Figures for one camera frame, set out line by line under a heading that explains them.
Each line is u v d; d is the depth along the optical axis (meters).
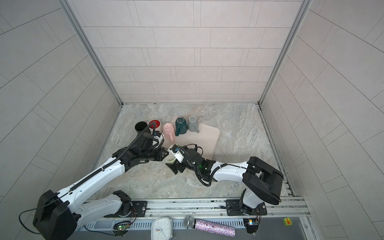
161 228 0.63
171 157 0.71
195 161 0.59
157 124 0.96
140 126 0.92
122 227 0.64
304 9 0.72
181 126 0.93
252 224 0.68
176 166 0.68
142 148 0.60
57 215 0.37
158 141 0.64
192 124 0.94
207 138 0.95
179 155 0.67
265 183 0.43
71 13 0.74
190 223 0.64
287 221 0.67
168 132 0.89
